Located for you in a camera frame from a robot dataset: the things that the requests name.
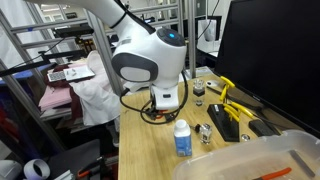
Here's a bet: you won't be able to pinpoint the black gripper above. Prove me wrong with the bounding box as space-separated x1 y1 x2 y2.
147 105 181 123

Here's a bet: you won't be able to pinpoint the red handled scissors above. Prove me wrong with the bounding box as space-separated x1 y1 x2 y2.
154 109 170 121

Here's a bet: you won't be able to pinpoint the clear plastic container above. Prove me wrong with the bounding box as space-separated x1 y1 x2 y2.
171 129 320 180

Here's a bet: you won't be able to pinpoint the white bottle with blue label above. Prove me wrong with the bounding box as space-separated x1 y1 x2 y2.
173 118 194 158

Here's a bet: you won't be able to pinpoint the small clear jar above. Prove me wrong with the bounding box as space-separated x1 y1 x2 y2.
192 78 206 107

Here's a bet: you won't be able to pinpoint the black hex key stand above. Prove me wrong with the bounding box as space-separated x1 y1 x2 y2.
206 103 241 143

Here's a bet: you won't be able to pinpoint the white lab coat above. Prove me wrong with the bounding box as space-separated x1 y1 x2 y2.
69 49 134 127

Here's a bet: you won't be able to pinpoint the white paper bag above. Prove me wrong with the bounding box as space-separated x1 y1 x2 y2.
197 17 224 54

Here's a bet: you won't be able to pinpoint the black power adapter box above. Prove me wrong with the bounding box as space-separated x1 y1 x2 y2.
248 118 280 138

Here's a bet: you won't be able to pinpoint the white tablet with keyboard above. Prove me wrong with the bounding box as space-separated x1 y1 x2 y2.
46 65 97 83

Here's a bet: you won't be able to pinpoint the large black monitor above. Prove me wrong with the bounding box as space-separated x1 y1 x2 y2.
213 0 320 138

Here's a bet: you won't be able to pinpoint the grey metal bar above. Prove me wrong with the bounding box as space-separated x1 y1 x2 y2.
288 149 317 179

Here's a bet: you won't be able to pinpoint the white tape roll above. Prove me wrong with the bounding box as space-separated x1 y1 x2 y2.
23 158 51 180

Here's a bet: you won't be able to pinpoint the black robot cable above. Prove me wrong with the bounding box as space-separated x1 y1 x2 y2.
119 70 190 126

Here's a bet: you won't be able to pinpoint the small black handled screwdriver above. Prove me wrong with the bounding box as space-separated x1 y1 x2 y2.
189 123 202 134

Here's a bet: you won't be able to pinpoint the yellow T-handle hex key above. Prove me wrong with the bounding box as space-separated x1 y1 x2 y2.
223 104 241 124
229 101 255 120
220 76 236 90
218 84 230 103

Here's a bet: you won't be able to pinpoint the vertical aluminium frame post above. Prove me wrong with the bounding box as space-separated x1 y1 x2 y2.
186 0 198 80

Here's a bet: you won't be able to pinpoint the slanted aluminium frame post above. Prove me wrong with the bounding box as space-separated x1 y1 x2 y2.
83 9 127 98

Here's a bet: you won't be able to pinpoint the orange handled bar clamp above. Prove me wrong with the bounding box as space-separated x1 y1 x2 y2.
76 156 111 180

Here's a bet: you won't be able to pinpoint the horizontal aluminium frame bars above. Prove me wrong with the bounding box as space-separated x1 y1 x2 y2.
9 3 181 35

